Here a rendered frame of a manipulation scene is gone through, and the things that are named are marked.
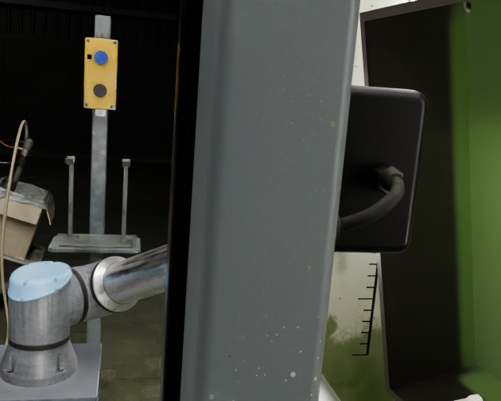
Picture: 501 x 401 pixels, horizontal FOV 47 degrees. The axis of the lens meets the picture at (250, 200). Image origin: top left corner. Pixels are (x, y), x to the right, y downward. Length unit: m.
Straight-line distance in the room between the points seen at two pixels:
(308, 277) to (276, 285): 0.01
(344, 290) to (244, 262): 2.23
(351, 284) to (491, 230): 0.72
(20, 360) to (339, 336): 1.38
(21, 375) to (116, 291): 0.30
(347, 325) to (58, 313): 1.34
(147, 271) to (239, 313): 1.19
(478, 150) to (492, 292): 0.45
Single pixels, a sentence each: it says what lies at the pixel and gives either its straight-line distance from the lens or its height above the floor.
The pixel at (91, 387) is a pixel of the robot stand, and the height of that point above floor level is 0.64.
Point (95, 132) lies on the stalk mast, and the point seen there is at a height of 1.20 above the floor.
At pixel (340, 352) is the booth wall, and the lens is 2.53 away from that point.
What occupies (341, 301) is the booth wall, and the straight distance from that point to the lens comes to 2.44.
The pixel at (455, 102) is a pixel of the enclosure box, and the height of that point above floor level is 1.41.
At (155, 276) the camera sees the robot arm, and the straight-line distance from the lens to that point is 1.38.
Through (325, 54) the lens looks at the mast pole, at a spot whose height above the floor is 1.40.
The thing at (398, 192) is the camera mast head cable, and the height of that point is 1.35.
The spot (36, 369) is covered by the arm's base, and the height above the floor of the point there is 0.68.
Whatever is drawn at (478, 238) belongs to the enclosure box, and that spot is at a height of 0.99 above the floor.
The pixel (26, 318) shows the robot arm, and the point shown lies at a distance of 1.53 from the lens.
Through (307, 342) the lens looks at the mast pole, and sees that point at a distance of 0.22.
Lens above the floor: 1.38
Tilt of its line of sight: 10 degrees down
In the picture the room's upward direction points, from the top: 4 degrees clockwise
